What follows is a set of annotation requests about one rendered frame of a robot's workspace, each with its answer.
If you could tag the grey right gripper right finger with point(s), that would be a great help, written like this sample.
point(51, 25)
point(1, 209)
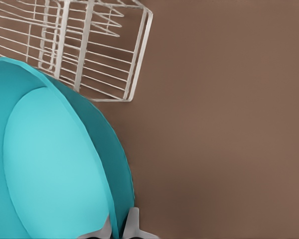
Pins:
point(133, 224)

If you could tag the turquoise plate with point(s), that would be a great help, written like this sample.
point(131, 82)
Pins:
point(52, 159)

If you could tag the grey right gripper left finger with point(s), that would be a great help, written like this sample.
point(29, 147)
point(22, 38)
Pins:
point(105, 227)

